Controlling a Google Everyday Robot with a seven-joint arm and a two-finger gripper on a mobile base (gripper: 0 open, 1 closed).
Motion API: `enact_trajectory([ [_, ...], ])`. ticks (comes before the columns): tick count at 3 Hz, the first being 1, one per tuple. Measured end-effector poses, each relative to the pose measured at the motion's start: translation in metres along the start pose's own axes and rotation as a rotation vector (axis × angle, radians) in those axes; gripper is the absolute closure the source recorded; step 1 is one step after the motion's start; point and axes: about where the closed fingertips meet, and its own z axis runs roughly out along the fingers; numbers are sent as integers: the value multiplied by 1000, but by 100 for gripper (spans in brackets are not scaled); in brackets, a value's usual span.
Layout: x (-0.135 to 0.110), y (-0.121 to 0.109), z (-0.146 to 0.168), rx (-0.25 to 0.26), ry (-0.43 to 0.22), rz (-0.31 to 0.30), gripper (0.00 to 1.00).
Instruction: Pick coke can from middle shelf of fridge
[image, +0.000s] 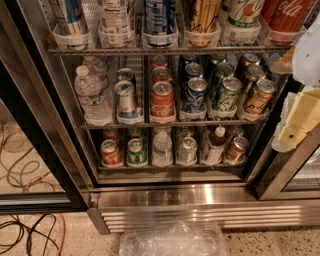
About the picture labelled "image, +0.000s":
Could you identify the bottom clear water bottle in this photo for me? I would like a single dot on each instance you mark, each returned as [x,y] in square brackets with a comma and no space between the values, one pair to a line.
[162,149]

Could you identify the top golden bottle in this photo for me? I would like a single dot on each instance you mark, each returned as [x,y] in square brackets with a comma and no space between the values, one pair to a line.
[200,19]

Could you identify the red coke can front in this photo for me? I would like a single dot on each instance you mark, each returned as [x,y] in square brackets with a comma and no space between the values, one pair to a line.
[162,100]

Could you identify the front brown soda can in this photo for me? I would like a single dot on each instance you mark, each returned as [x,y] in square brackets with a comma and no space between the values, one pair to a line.
[259,97]

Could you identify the glass fridge door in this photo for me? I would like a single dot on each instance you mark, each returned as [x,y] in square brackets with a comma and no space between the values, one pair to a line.
[294,174]
[37,92]

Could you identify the green soda can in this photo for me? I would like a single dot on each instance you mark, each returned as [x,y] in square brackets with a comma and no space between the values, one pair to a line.
[227,93]
[214,59]
[135,152]
[221,71]

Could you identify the top white label bottle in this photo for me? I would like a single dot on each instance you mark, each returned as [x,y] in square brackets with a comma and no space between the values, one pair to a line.
[117,20]

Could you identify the brown soda can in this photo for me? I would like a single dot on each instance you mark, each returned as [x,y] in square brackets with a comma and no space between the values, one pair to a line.
[246,60]
[259,97]
[236,150]
[252,74]

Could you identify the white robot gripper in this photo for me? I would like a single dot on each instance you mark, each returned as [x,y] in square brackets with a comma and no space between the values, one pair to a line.
[308,60]

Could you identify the bottom tea bottle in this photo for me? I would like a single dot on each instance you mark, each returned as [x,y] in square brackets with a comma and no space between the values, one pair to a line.
[212,146]

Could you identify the wire fridge shelf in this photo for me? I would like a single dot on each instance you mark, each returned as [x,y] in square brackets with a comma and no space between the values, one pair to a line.
[175,124]
[167,51]

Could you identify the rear clear water bottle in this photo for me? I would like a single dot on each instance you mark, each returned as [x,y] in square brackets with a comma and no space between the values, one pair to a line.
[97,67]

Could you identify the top red coke bottle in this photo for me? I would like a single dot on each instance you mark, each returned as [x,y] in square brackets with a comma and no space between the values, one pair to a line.
[285,18]

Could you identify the rear red bull can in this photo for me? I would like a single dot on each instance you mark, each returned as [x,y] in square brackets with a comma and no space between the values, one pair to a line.
[125,74]

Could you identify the upper wire fridge shelf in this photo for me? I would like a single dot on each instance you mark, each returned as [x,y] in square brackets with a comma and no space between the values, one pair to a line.
[167,51]

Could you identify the top blue white bottle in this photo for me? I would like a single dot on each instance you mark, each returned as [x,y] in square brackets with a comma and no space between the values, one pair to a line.
[71,29]

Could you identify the red coke can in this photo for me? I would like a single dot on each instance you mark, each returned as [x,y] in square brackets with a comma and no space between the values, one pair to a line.
[159,61]
[161,73]
[162,100]

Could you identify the bottom silver soda can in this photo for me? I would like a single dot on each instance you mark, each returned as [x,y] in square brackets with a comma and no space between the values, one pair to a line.
[187,151]

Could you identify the left glass fridge door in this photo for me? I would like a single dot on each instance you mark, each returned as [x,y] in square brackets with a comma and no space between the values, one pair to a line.
[37,92]

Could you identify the middle wire fridge shelf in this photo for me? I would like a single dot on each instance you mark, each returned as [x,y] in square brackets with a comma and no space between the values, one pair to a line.
[175,124]

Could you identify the front blue pepsi can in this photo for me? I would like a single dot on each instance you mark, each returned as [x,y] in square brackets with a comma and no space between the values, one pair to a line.
[195,95]

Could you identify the bottom red soda can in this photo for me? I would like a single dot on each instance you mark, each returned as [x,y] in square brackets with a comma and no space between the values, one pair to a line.
[110,152]

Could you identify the clear plastic bin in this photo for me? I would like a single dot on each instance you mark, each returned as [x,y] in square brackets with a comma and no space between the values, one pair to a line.
[178,239]

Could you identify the top green white bottle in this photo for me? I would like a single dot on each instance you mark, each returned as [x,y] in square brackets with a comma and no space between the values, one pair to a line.
[244,13]

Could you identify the blue pepsi can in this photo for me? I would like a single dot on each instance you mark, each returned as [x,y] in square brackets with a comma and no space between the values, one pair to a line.
[195,95]
[187,59]
[192,70]

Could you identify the front green soda can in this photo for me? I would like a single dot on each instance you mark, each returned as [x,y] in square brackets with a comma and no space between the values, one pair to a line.
[227,93]

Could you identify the red bull can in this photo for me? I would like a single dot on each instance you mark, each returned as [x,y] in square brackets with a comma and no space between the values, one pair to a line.
[125,74]
[125,99]

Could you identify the right glass fridge door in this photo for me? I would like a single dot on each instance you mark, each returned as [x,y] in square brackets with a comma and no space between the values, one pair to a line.
[294,174]

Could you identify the bottom brown soda can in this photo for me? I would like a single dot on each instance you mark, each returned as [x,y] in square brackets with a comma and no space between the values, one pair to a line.
[236,150]

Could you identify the clear water bottle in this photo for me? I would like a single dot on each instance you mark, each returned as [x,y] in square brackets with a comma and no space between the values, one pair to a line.
[162,149]
[92,98]
[97,67]

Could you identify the front clear water bottle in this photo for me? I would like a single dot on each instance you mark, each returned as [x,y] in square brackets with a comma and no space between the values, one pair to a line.
[92,98]

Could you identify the bottom green soda can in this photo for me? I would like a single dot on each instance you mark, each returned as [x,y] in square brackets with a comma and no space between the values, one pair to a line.
[135,152]

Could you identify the front red bull can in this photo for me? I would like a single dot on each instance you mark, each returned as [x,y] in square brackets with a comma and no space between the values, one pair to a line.
[125,99]

